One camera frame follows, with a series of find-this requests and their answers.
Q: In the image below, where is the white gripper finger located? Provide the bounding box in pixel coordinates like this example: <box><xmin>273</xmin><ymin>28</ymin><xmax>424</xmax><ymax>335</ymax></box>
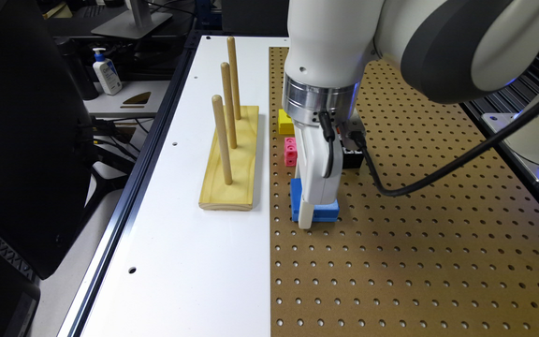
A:
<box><xmin>299</xmin><ymin>198</ymin><xmax>314</xmax><ymax>229</ymax></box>

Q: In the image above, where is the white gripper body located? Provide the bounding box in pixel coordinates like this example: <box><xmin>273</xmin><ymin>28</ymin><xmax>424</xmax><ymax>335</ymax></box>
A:
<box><xmin>294</xmin><ymin>122</ymin><xmax>343</xmax><ymax>205</ymax></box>

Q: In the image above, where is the blue block with hole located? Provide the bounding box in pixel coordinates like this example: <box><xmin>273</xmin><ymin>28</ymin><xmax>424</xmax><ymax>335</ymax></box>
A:
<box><xmin>290</xmin><ymin>178</ymin><xmax>340</xmax><ymax>222</ymax></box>

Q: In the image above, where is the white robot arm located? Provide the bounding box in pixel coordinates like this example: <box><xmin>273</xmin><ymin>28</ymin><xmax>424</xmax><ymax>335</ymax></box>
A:
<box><xmin>283</xmin><ymin>0</ymin><xmax>539</xmax><ymax>229</ymax></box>

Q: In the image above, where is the pink cube block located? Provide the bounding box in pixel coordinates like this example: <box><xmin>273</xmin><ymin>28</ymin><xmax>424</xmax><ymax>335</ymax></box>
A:
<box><xmin>284</xmin><ymin>137</ymin><xmax>298</xmax><ymax>167</ymax></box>

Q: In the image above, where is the yellow block with hole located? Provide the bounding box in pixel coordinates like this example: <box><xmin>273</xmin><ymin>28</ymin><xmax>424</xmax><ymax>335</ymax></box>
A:
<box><xmin>278</xmin><ymin>109</ymin><xmax>294</xmax><ymax>136</ymax></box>

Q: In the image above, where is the black cube block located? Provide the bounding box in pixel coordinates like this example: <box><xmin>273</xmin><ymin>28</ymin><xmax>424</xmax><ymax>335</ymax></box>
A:
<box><xmin>342</xmin><ymin>145</ymin><xmax>364</xmax><ymax>169</ymax></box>

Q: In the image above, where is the wooden peg base board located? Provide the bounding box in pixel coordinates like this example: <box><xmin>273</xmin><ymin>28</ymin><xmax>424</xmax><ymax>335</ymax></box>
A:
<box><xmin>198</xmin><ymin>106</ymin><xmax>259</xmax><ymax>211</ymax></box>

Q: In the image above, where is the front wooden peg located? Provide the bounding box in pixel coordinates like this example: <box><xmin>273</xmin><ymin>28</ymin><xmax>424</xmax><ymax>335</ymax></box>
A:
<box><xmin>211</xmin><ymin>95</ymin><xmax>233</xmax><ymax>185</ymax></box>

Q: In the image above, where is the wooden peg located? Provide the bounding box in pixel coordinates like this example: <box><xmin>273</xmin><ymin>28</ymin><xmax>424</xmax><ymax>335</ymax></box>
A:
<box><xmin>221</xmin><ymin>62</ymin><xmax>238</xmax><ymax>149</ymax></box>
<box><xmin>211</xmin><ymin>95</ymin><xmax>233</xmax><ymax>185</ymax></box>
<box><xmin>226</xmin><ymin>36</ymin><xmax>241</xmax><ymax>120</ymax></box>

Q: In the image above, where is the middle wooden peg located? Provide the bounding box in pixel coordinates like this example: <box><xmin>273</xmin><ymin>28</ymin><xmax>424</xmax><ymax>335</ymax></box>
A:
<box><xmin>221</xmin><ymin>62</ymin><xmax>238</xmax><ymax>149</ymax></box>

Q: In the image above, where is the rear wooden peg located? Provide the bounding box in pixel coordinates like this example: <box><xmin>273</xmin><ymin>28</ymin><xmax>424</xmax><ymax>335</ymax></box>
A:
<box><xmin>226</xmin><ymin>36</ymin><xmax>241</xmax><ymax>120</ymax></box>

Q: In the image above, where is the brown pegboard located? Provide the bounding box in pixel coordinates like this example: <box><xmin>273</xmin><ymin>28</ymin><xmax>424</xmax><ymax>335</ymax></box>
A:
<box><xmin>268</xmin><ymin>46</ymin><xmax>539</xmax><ymax>337</ymax></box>

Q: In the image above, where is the silver monitor stand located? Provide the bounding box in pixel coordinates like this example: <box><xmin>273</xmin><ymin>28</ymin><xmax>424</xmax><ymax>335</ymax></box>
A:
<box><xmin>91</xmin><ymin>0</ymin><xmax>173</xmax><ymax>39</ymax></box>

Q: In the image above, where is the white lotion pump bottle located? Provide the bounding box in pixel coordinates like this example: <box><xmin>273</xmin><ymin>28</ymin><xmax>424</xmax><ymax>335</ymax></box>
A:
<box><xmin>93</xmin><ymin>48</ymin><xmax>123</xmax><ymax>95</ymax></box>

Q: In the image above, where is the black cylindrical bottle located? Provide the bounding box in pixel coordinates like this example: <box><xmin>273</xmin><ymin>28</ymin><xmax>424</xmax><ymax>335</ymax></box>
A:
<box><xmin>54</xmin><ymin>37</ymin><xmax>99</xmax><ymax>100</ymax></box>

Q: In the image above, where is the black office chair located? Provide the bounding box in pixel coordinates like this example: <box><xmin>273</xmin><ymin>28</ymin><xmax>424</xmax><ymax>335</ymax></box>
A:
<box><xmin>0</xmin><ymin>0</ymin><xmax>132</xmax><ymax>279</ymax></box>

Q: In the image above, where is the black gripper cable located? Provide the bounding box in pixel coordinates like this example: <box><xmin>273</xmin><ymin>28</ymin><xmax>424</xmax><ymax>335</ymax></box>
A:
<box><xmin>317</xmin><ymin>74</ymin><xmax>539</xmax><ymax>198</ymax></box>

